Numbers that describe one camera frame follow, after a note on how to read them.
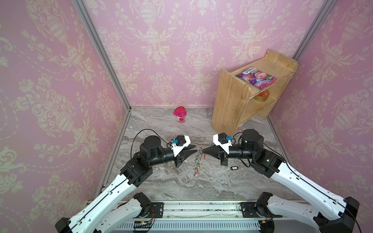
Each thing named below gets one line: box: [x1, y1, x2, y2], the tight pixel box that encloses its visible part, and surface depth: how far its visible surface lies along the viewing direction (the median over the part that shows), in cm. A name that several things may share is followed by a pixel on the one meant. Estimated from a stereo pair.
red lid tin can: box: [253, 89, 270, 102], surface depth 97 cm
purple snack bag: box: [237, 66, 278, 90], surface depth 74 cm
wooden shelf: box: [211, 49, 299, 137], surface depth 83 cm
